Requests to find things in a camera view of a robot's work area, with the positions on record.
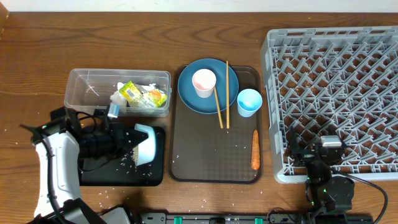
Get left wooden chopstick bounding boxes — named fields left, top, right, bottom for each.
left=213, top=86, right=224, bottom=129

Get black plastic tray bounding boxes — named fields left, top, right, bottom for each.
left=79, top=126, right=165, bottom=187

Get light blue plastic cup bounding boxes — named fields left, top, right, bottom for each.
left=237, top=89, right=262, bottom=118

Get clear plastic waste bin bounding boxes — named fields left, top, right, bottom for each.
left=64, top=68, right=172, bottom=117

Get white tissue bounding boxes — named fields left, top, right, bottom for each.
left=110, top=82, right=127, bottom=107
left=136, top=83, right=155, bottom=94

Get green yellow snack wrapper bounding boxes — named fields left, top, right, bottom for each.
left=119, top=81, right=167, bottom=108

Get brown plastic serving tray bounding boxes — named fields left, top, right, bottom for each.
left=168, top=65, right=263, bottom=185

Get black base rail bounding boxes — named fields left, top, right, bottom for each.
left=136, top=212, right=374, bottom=224

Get right wooden chopstick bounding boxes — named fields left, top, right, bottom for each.
left=226, top=61, right=230, bottom=129

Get light blue bowl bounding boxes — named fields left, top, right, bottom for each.
left=132, top=124, right=156, bottom=167

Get grey dishwasher rack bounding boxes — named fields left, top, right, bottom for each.
left=261, top=26, right=397, bottom=184

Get wooden chopstick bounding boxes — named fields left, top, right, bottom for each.
left=226, top=61, right=230, bottom=129
left=213, top=86, right=224, bottom=129

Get pile of white rice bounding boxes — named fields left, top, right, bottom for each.
left=116, top=146, right=155, bottom=175

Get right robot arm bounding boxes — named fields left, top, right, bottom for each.
left=288, top=128, right=354, bottom=223

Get pink plastic cup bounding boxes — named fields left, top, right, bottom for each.
left=192, top=69, right=216, bottom=98

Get orange carrot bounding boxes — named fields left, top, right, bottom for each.
left=251, top=129, right=261, bottom=170

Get dark blue plate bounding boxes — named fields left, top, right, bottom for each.
left=178, top=58, right=227, bottom=114

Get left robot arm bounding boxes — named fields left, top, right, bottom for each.
left=23, top=107, right=156, bottom=223

